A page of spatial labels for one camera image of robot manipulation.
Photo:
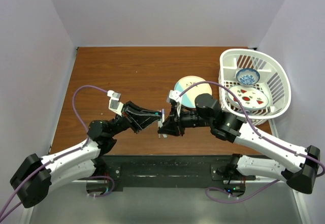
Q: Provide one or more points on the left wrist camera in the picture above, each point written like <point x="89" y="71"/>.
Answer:
<point x="114" y="102"/>

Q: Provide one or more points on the white marker with purple ink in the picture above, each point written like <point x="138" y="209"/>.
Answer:
<point x="163" y="115"/>

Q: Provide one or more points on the white plastic basket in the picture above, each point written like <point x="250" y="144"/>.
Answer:
<point x="274" y="83"/>

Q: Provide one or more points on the cream and blue plate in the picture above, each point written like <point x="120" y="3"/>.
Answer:
<point x="189" y="97"/>

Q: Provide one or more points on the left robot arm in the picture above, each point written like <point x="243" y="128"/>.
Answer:
<point x="37" y="176"/>

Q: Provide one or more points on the white marker green tip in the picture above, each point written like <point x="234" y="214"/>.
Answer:
<point x="160" y="123"/>

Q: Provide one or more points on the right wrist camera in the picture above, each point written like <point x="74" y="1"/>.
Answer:
<point x="175" y="96"/>

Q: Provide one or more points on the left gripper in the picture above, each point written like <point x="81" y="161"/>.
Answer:
<point x="139" y="122"/>

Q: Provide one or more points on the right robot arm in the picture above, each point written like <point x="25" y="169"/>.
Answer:
<point x="295" y="165"/>

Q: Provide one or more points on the watermelon pattern plate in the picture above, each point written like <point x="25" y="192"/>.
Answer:
<point x="250" y="97"/>

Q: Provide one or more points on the blue patterned bowl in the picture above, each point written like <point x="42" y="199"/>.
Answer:
<point x="248" y="76"/>

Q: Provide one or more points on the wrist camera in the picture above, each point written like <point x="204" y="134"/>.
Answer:
<point x="175" y="96"/>
<point x="114" y="102"/>

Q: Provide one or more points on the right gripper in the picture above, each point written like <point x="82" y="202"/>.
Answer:
<point x="175" y="116"/>

